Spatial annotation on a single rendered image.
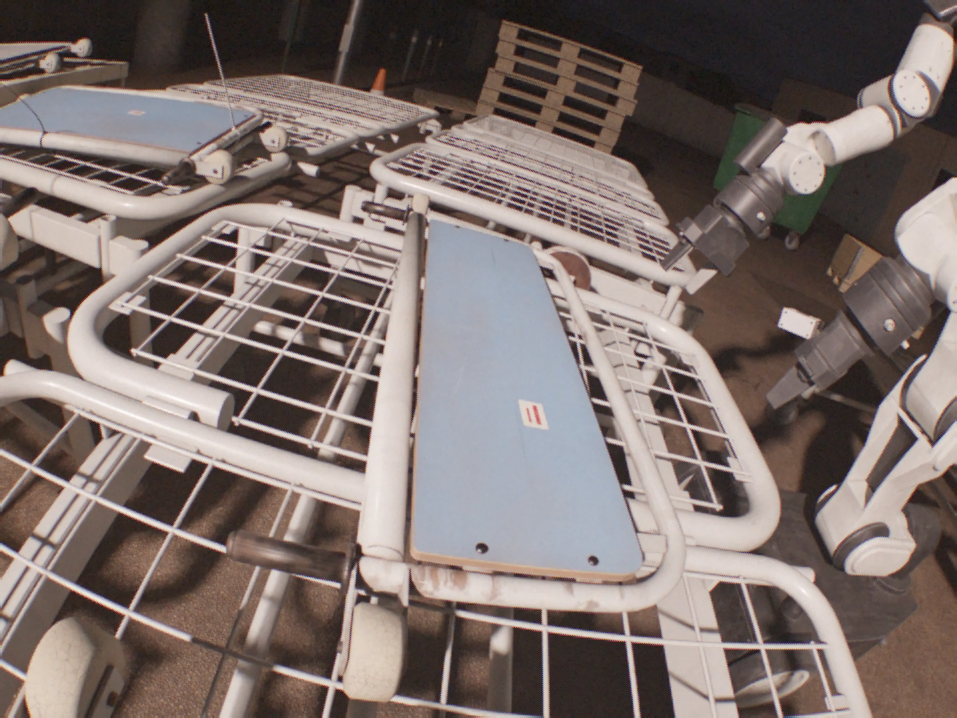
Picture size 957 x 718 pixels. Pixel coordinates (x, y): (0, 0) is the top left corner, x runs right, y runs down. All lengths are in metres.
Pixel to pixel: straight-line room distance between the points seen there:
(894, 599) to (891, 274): 1.00
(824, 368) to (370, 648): 0.49
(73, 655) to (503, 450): 0.37
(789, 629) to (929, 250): 0.69
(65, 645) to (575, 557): 0.34
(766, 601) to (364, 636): 0.85
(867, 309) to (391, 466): 0.49
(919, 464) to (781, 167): 0.59
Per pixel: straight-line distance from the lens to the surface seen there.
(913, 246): 0.63
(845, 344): 0.61
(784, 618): 1.05
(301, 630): 0.93
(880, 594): 1.44
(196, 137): 1.18
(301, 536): 0.55
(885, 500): 1.17
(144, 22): 6.49
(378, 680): 0.32
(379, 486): 0.40
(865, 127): 0.93
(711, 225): 0.82
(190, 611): 0.95
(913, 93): 0.97
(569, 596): 0.40
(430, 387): 0.51
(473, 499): 0.42
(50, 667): 0.27
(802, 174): 0.83
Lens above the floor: 0.83
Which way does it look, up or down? 31 degrees down
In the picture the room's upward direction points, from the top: 19 degrees clockwise
